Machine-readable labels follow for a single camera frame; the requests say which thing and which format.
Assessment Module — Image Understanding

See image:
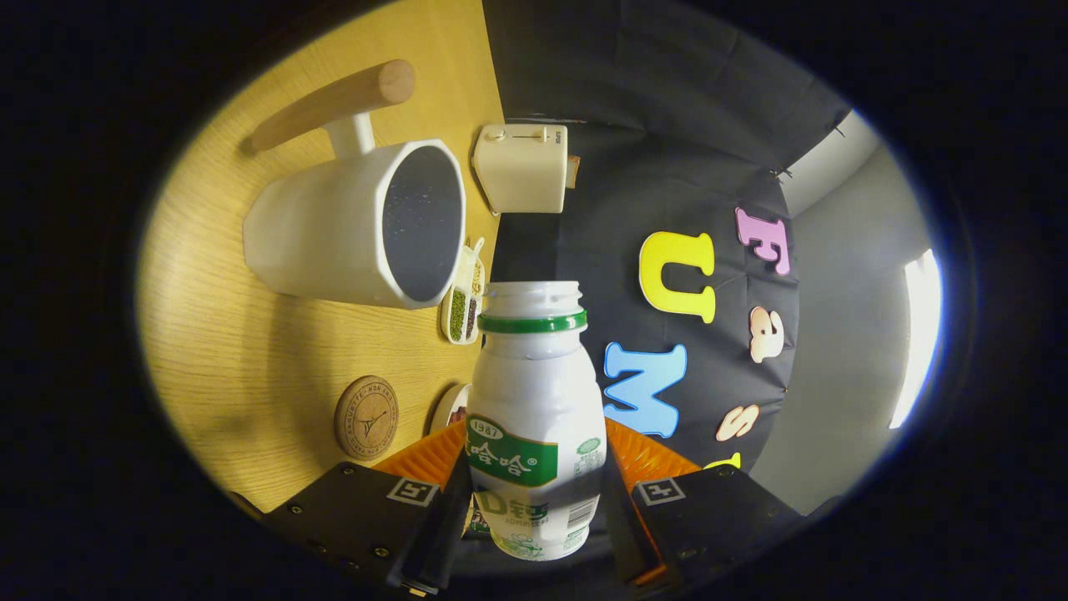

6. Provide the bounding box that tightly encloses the white cup wooden handle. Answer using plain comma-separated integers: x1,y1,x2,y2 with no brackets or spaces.
242,59,466,311

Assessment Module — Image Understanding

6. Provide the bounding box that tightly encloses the black backdrop cloth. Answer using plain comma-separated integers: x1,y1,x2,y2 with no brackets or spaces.
482,0,852,577

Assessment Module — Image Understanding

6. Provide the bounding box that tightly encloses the white divided bean dish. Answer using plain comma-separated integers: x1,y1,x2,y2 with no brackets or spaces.
440,238,486,346

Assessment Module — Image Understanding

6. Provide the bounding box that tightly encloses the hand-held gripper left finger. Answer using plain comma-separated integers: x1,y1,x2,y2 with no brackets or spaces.
263,420,475,598

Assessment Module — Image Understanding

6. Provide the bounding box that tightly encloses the wooden table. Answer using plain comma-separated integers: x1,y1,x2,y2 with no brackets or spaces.
138,0,501,514

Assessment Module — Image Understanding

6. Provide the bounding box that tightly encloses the white juice bottle green label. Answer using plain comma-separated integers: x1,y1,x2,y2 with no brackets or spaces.
464,281,607,562

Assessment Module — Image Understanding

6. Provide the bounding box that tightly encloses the round cork coaster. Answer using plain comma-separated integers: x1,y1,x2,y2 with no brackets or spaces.
335,376,400,462

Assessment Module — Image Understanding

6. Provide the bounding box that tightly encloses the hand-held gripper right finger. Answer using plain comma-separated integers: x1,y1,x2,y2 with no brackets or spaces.
602,417,806,585

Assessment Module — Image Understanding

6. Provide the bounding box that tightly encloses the white round plate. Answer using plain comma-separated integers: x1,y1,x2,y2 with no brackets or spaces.
430,383,472,435

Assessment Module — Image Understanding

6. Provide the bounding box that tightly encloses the cream toaster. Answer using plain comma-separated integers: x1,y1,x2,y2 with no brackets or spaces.
471,124,570,215

